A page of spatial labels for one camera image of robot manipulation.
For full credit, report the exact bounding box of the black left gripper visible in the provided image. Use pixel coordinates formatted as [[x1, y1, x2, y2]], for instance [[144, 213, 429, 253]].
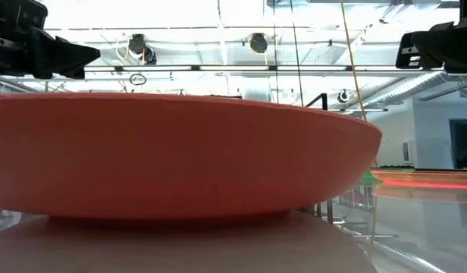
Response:
[[0, 0, 102, 80]]

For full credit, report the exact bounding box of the orange opaque plate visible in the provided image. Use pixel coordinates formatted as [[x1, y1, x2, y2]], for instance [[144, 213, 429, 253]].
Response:
[[0, 92, 383, 221]]

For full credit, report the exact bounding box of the orange translucent plate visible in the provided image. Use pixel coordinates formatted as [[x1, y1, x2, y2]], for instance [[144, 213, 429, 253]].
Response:
[[371, 169, 467, 190]]

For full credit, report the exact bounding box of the green translucent plate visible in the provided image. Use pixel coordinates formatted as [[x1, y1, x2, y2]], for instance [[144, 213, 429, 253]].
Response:
[[364, 167, 415, 180]]

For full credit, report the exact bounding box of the long ceiling light bar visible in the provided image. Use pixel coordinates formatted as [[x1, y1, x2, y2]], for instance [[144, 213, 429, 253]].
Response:
[[83, 64, 447, 73]]

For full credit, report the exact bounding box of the black hanging ring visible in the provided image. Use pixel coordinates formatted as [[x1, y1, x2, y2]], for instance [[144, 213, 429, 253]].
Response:
[[128, 72, 148, 86]]

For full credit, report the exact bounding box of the yellow cable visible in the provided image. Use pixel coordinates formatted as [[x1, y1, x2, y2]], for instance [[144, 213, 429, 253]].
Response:
[[339, 0, 379, 168]]

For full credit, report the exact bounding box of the wooden shelf with black frame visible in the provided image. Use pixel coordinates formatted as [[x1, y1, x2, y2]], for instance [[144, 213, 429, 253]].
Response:
[[304, 93, 329, 111]]

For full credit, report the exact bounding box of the thin black hanging cable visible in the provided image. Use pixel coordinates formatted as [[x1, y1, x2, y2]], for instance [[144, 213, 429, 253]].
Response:
[[290, 0, 305, 108]]

